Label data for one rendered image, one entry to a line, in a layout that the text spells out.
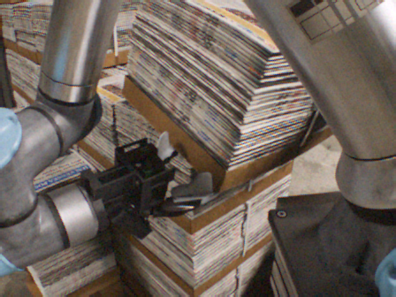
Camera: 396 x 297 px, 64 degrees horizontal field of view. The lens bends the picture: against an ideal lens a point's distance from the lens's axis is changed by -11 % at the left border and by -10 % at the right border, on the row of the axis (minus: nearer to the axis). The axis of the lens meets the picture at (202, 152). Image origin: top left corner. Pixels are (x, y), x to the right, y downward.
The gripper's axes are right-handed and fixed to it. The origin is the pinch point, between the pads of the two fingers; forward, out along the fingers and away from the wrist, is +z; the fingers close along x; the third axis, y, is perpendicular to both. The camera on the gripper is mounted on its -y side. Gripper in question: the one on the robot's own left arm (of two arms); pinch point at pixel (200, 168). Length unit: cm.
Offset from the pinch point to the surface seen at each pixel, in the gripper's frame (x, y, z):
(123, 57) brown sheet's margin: 63, -15, 23
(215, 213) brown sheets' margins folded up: 1.7, -21.0, 11.0
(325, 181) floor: 16, -90, 133
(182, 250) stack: 2.6, -32.0, 4.4
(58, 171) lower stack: 45, -37, -8
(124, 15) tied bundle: 68, -2, 24
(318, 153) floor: 38, -96, 160
